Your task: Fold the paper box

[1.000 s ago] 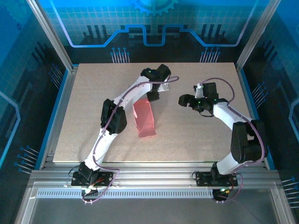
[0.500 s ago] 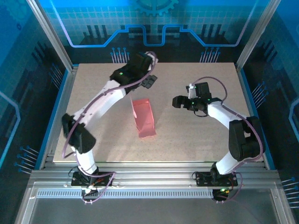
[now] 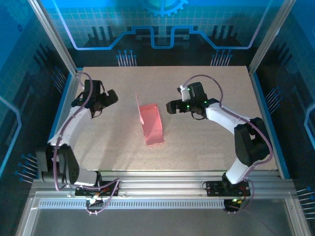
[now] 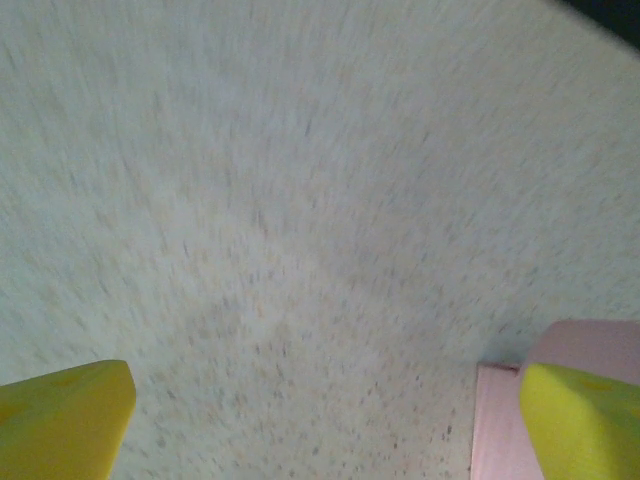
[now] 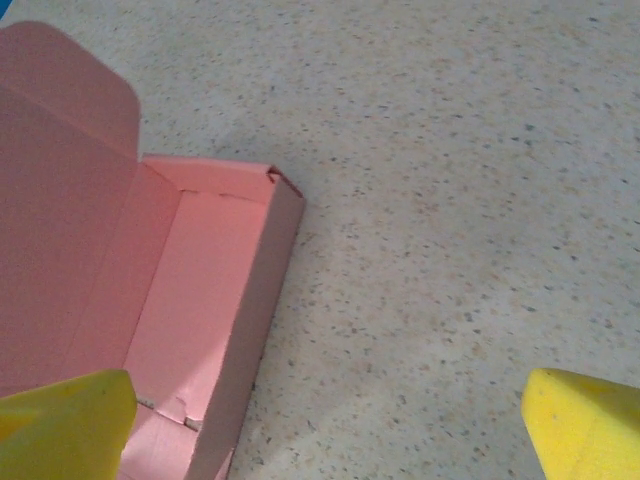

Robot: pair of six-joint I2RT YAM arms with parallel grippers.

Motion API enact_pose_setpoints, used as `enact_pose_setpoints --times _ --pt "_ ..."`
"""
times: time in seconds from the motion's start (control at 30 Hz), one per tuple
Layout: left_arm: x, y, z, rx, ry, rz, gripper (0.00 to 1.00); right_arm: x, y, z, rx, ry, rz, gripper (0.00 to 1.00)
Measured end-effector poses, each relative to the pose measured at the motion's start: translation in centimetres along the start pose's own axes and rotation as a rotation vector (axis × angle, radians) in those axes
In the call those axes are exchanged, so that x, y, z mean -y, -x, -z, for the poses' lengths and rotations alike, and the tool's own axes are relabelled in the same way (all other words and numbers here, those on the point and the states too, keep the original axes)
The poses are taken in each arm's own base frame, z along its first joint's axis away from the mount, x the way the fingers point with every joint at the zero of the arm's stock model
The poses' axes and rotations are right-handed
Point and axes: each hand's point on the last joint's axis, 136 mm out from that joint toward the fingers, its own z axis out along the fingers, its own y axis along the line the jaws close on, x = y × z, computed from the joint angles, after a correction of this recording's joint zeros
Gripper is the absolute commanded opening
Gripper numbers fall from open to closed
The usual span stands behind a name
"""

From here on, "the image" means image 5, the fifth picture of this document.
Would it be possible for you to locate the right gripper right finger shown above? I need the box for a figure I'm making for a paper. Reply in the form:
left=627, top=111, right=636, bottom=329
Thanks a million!
left=520, top=368, right=640, bottom=480

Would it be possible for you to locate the pink paper box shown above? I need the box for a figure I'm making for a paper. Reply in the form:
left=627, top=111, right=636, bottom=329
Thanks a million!
left=0, top=20, right=307, bottom=480

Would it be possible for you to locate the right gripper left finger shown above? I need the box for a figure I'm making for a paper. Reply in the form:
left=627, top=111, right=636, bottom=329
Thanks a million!
left=0, top=368, right=137, bottom=480

